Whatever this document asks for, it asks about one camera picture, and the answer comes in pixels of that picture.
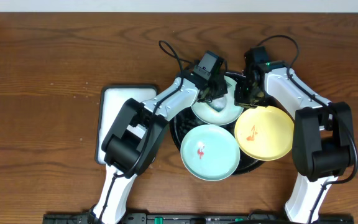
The black tray with foam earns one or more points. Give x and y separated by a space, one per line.
112 99

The green sponge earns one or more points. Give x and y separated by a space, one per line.
218 104

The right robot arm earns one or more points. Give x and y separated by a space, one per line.
323 140

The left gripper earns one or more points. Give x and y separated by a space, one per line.
212 93

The light green plate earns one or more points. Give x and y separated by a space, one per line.
210 152
229 114

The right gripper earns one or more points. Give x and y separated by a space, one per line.
240 101

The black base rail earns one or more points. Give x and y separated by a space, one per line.
143 218

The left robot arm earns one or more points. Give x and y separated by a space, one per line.
133 121

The yellow plate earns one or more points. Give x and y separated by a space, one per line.
264 133

